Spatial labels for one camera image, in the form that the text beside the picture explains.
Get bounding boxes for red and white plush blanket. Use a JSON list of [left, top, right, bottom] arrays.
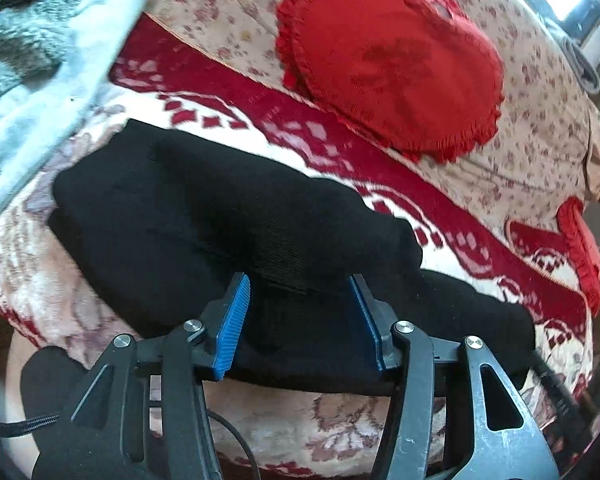
[[0, 15, 593, 479]]

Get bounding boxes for large red heart pillow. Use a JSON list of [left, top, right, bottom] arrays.
[[276, 0, 504, 162]]

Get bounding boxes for grey fleece jacket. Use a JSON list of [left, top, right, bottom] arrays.
[[0, 0, 147, 213]]

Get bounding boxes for floral beige quilt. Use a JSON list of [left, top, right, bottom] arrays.
[[149, 0, 600, 230]]

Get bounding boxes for black pants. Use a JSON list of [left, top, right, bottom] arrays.
[[48, 120, 538, 479]]

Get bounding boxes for small red ruffled pillow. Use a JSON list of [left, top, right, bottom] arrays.
[[556, 196, 600, 316]]

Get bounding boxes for grey folded cloth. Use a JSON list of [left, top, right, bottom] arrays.
[[543, 20, 600, 96]]

